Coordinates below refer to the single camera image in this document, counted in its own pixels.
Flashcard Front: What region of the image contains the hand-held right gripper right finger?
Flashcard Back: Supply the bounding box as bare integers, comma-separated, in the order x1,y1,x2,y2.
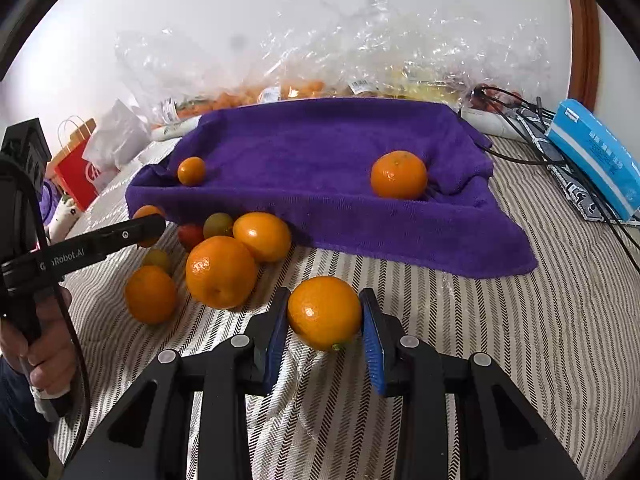
359,287,586,480

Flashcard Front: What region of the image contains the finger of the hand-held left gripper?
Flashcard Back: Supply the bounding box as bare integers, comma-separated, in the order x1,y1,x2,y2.
106,214,167,259

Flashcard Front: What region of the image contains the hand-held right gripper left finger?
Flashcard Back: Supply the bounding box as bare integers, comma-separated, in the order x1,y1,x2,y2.
62,287,292,480

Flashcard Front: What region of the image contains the small orange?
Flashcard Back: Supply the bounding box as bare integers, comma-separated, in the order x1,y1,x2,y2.
132,204,166,249
177,156,207,186

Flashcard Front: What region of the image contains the orange with green stem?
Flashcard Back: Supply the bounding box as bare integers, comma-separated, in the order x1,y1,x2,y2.
286,275,363,352

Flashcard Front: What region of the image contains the red cherry tomato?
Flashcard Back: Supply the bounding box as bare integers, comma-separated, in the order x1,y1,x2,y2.
177,223,206,253

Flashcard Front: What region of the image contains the medium round orange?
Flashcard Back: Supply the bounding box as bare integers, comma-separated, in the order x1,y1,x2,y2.
124,265,179,325

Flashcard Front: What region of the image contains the large round orange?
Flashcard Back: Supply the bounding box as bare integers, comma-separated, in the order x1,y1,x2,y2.
185,235,259,310

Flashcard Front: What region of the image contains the oval smooth orange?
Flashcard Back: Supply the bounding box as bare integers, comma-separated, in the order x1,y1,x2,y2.
232,211,293,264

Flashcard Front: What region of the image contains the person's left forearm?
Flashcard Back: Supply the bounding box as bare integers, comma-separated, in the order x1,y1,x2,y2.
0,355,57,478

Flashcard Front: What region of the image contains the person's left hand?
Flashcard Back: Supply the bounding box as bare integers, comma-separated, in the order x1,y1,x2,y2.
0,285,81,397

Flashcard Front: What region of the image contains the green-orange cherry tomato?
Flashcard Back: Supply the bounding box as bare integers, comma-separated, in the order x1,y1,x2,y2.
142,249,173,276
203,212,236,240

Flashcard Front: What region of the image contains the white spotted cloth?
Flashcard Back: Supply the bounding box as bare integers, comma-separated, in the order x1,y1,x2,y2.
45,195,83,246

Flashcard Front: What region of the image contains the red paper bag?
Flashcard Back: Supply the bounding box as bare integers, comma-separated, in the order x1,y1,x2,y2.
52,116,108,212

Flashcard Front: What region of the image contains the white plastic bag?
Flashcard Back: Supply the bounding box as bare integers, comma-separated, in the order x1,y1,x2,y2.
82,99,153,171

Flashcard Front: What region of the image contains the clear bag of oranges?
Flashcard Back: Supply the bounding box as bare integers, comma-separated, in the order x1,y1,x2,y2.
115,30,243,128
239,0,351,109

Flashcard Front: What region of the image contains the rough-skinned mandarin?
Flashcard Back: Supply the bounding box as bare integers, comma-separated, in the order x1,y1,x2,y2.
370,150,429,200

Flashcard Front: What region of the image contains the purple towel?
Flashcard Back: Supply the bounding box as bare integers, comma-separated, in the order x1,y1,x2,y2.
125,97,538,279

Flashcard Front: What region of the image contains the clear bag of brown fruit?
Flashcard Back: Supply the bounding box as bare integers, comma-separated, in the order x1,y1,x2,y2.
330,0,397,101

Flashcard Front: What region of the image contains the grey patterned cloth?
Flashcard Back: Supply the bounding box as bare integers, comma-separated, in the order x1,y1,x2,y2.
515,107,640,224

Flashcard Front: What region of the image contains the clear bag of yellow fruit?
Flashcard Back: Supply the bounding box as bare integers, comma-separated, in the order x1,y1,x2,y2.
385,0,481,111

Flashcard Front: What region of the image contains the clear bag of red tomatoes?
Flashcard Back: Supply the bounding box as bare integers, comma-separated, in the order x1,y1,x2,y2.
465,17,552,111

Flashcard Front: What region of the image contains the blue tissue box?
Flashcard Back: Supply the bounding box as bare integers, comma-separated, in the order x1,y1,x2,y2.
544,99,640,222

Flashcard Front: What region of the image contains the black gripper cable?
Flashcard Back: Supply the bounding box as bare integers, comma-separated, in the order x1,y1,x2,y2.
0,157,92,466

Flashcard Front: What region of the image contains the black cable bundle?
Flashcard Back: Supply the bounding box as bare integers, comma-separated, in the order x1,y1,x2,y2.
470,86,640,261

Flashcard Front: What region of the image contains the wooden door frame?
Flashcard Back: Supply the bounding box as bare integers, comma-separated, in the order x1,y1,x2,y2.
564,0,601,113

